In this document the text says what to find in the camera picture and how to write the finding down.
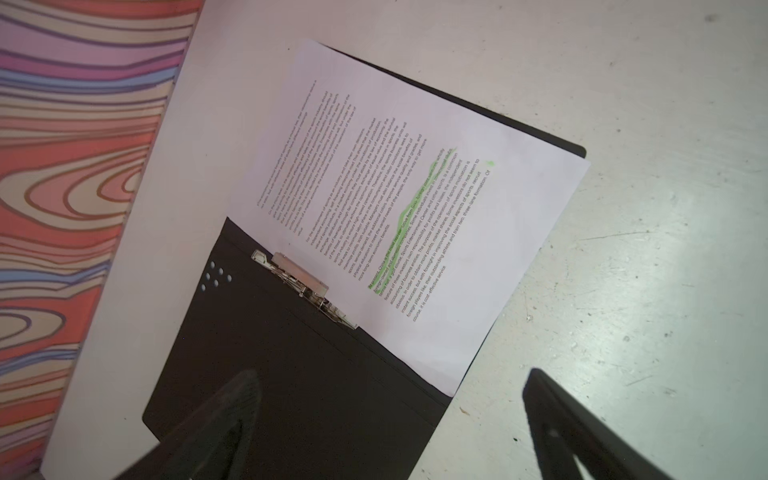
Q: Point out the blue file folder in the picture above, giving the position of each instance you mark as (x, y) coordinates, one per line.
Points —
(335, 404)

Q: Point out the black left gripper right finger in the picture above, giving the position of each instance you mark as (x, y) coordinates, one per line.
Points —
(566, 436)

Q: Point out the printed paper sheet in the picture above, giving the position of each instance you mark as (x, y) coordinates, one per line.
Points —
(419, 215)

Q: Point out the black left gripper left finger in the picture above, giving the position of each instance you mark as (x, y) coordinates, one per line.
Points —
(213, 442)

